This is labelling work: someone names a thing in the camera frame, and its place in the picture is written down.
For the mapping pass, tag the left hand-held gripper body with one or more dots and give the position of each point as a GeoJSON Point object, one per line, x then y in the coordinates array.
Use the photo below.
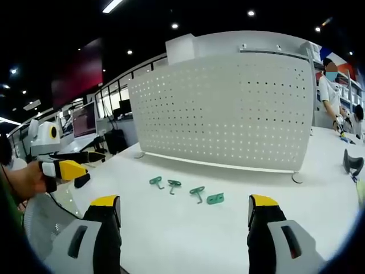
{"type": "Point", "coordinates": [42, 137]}

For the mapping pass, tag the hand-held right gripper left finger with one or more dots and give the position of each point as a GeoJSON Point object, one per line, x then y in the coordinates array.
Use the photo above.
{"type": "Point", "coordinates": [85, 245]}

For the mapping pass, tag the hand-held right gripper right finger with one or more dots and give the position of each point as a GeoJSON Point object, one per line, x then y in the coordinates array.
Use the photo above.
{"type": "Point", "coordinates": [273, 245]}

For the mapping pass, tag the green mounting plate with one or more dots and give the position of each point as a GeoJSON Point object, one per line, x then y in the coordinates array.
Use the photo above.
{"type": "Point", "coordinates": [215, 199]}

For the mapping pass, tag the green hook assembly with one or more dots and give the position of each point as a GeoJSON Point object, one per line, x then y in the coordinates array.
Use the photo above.
{"type": "Point", "coordinates": [197, 190]}
{"type": "Point", "coordinates": [156, 180]}
{"type": "Point", "coordinates": [174, 182]}

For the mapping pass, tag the person's left hand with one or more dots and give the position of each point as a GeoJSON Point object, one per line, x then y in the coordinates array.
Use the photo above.
{"type": "Point", "coordinates": [28, 182]}

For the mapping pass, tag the white office desk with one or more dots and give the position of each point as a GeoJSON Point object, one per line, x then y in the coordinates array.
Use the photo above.
{"type": "Point", "coordinates": [82, 142]}

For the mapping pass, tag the computer monitor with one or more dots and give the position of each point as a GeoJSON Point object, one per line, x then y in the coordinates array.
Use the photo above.
{"type": "Point", "coordinates": [84, 120]}

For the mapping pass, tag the black office chair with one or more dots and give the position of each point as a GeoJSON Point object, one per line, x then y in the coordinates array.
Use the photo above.
{"type": "Point", "coordinates": [115, 141]}

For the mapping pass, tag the white mesh chair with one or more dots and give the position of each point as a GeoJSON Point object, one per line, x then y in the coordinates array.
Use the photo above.
{"type": "Point", "coordinates": [42, 222]}

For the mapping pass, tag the person's green clothing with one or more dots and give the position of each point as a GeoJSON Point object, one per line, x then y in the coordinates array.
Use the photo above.
{"type": "Point", "coordinates": [10, 205]}

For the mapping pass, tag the pale green object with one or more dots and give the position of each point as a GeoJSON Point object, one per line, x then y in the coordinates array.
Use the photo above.
{"type": "Point", "coordinates": [361, 192]}

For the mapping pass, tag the black curved tool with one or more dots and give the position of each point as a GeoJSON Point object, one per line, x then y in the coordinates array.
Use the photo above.
{"type": "Point", "coordinates": [352, 162]}

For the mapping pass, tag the blue object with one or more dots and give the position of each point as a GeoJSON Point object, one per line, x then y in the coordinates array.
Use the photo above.
{"type": "Point", "coordinates": [348, 140]}

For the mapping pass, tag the white perforated pegboard panel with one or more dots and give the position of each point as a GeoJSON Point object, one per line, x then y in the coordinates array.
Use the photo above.
{"type": "Point", "coordinates": [222, 114]}

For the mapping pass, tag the long ceiling light strip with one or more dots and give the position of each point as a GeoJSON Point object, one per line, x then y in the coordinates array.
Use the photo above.
{"type": "Point", "coordinates": [113, 5]}

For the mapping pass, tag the large dark wall screen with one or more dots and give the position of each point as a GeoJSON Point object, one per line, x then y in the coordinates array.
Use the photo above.
{"type": "Point", "coordinates": [78, 74]}

